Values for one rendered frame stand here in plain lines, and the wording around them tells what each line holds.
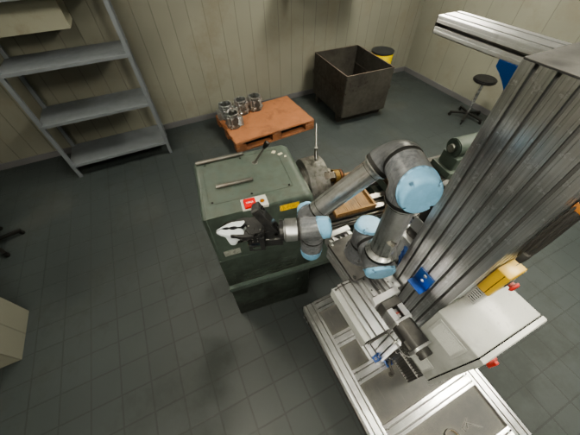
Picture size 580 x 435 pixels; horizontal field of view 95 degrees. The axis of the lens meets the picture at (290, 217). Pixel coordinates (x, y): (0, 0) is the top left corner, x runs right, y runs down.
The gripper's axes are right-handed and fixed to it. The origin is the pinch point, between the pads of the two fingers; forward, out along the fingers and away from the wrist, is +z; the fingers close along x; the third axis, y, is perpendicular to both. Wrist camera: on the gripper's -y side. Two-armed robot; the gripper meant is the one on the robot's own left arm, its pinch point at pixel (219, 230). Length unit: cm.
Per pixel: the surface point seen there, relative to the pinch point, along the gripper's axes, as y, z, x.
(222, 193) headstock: 26, 10, 53
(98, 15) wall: -31, 162, 319
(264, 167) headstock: 23, -13, 72
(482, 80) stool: 56, -313, 316
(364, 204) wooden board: 60, -79, 77
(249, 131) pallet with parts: 103, 15, 299
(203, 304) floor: 151, 52, 64
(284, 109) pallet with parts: 95, -39, 355
